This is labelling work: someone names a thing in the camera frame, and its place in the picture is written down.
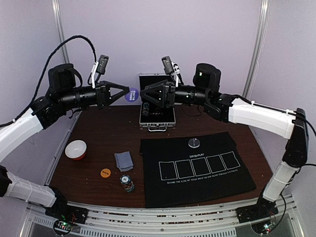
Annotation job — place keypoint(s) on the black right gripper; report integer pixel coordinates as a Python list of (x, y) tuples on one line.
[(170, 94)]

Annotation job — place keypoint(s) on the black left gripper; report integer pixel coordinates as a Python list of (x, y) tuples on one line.
[(103, 94)]

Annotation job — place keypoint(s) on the purple small blind button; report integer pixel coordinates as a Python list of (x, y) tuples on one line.
[(132, 95)]

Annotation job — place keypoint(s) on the orange big blind button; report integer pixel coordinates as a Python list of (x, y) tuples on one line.
[(105, 173)]

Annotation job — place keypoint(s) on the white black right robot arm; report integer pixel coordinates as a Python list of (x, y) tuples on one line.
[(291, 125)]

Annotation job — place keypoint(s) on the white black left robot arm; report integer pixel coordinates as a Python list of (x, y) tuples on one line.
[(65, 93)]

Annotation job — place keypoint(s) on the chips row in case left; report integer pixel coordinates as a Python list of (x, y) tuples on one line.
[(146, 109)]

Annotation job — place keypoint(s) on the aluminium poker case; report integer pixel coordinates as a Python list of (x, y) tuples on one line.
[(159, 119)]

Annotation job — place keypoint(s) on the grey playing card deck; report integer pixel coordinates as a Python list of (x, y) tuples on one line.
[(124, 161)]

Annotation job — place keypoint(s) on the white red bowl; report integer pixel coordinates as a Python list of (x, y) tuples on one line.
[(76, 150)]

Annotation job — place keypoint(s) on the black poker table mat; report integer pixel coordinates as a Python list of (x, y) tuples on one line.
[(177, 174)]

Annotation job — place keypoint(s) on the stack of poker chips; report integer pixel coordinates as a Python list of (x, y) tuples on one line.
[(127, 183)]

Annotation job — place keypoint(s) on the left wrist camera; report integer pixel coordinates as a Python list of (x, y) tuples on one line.
[(98, 69)]

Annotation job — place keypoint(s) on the left aluminium frame post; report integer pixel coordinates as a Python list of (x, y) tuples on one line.
[(59, 27)]

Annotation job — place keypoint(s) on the aluminium frame post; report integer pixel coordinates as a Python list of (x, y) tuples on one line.
[(258, 46), (59, 27)]

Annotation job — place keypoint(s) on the aluminium frame rail front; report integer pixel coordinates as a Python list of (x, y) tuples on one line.
[(219, 220)]

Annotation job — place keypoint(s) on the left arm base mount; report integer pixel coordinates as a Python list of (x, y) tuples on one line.
[(67, 218)]

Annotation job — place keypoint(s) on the right aluminium frame post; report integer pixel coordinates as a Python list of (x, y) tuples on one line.
[(258, 46)]

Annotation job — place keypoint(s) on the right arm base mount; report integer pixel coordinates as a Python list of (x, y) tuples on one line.
[(261, 216)]

